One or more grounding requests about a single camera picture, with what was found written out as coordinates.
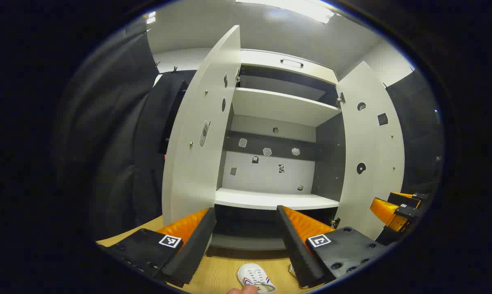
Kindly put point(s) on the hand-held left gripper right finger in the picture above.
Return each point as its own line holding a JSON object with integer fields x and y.
{"x": 297, "y": 253}

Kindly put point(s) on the small ceiling light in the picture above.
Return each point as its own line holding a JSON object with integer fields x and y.
{"x": 151, "y": 17}

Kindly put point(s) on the white shoe cabinet door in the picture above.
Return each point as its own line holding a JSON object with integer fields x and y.
{"x": 372, "y": 143}
{"x": 197, "y": 163}

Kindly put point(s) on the white shoe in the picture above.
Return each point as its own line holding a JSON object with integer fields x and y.
{"x": 254, "y": 275}
{"x": 293, "y": 270}

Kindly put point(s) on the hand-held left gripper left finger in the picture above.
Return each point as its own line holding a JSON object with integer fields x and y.
{"x": 197, "y": 245}

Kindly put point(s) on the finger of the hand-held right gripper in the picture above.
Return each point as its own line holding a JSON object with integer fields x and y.
{"x": 384, "y": 212}
{"x": 409, "y": 199}

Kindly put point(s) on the black backdrop cloth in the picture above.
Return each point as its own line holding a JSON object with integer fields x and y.
{"x": 119, "y": 143}

